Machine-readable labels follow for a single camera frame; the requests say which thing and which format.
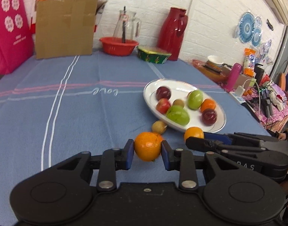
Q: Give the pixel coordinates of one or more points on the small yellow fruit behind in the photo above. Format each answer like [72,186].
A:
[178,102]

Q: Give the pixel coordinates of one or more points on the blue checked tablecloth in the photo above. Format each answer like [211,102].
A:
[53,109]

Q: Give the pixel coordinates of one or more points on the pink tote bag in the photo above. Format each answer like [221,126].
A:
[16,43]

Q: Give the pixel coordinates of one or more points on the glass pitcher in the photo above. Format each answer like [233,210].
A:
[133,25]

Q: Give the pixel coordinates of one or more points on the pink bottle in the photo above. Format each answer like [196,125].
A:
[233,76]

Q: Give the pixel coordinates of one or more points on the black spoon in pitcher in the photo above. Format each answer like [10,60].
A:
[124,26]

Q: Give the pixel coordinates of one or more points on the orange with black mark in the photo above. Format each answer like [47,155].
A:
[147,146]

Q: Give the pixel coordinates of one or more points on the cardboard box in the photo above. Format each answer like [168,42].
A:
[64,28]

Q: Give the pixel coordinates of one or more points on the white power strip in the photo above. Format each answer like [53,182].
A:
[238,94]

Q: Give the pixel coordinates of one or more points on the small orange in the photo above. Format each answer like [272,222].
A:
[208,104]

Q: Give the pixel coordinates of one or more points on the dark red plum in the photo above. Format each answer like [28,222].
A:
[209,117]
[163,92]

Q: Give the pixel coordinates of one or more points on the green apple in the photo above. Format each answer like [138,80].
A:
[178,115]
[195,100]

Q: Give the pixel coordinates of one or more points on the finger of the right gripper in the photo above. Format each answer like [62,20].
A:
[242,145]
[227,139]

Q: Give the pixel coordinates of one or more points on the green instant noodle bowl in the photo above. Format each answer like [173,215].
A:
[152,54]

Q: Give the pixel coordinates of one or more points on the small tan longan fruit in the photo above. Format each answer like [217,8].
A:
[159,127]

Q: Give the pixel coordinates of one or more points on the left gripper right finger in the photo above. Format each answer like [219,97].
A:
[182,161]

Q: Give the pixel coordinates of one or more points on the blue paper fan decorations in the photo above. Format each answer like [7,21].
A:
[249,29]

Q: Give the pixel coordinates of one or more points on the red plastic basket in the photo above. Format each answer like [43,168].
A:
[114,46]

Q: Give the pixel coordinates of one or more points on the orange snack bag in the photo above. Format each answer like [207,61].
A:
[249,62]

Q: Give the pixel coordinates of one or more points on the small red apple front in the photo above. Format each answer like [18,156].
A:
[163,105]

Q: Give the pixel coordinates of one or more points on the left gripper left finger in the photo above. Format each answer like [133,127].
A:
[113,160]

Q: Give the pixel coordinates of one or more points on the red thermos jug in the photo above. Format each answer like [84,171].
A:
[172,32]

